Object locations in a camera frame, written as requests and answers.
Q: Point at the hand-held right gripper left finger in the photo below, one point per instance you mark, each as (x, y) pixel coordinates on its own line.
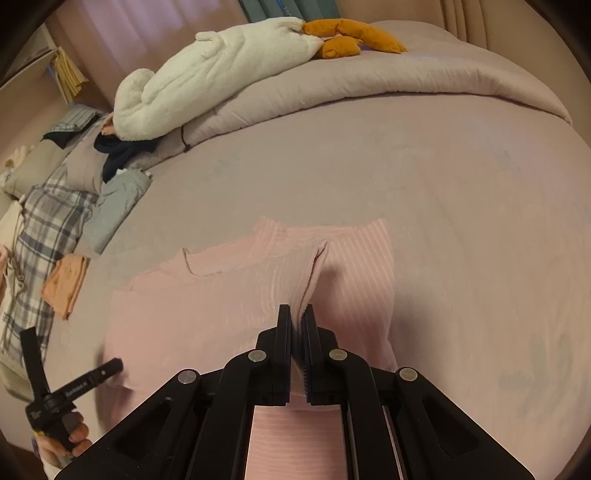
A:
(284, 332)

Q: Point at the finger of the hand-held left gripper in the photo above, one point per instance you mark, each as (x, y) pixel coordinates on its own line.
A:
(92, 376)
(33, 360)

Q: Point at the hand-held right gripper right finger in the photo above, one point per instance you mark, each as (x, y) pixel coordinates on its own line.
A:
(310, 332)

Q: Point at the pink striped long-sleeve shirt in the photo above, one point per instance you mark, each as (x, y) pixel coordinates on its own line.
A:
(207, 314)

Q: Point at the folded pink and cream clothes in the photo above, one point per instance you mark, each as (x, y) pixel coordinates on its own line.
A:
(14, 286)

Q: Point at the person's left hand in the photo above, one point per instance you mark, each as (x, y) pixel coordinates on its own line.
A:
(76, 431)

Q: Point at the folded orange garment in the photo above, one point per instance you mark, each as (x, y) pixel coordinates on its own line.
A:
(67, 281)

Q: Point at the plaid pillow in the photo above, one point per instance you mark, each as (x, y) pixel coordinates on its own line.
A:
(51, 217)

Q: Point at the folded grey-blue garment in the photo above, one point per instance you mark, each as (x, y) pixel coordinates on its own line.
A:
(115, 203)

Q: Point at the beige pillow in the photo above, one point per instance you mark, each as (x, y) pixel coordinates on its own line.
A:
(37, 166)

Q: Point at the grey pillow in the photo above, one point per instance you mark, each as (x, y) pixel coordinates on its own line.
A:
(85, 170)

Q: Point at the black garment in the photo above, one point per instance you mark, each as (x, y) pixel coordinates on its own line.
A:
(57, 138)

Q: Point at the navy blue garment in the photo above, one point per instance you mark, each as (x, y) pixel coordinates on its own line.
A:
(117, 152)

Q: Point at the dusty pink cloth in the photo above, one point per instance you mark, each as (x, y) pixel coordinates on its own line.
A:
(107, 125)

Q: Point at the striped blue-grey garment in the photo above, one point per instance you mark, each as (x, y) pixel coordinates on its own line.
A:
(78, 117)

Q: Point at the grey quilt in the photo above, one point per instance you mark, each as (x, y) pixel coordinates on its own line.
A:
(392, 78)

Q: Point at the white goose plush toy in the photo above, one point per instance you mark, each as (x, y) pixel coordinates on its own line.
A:
(221, 69)

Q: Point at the yellow tasselled hanging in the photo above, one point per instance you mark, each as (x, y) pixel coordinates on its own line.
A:
(69, 74)

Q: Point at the teal curtain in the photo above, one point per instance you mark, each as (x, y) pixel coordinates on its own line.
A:
(286, 8)

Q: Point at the pink sheer curtain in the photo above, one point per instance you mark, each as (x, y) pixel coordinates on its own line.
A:
(161, 23)

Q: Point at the white wall shelf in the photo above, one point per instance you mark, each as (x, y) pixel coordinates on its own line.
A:
(27, 55)

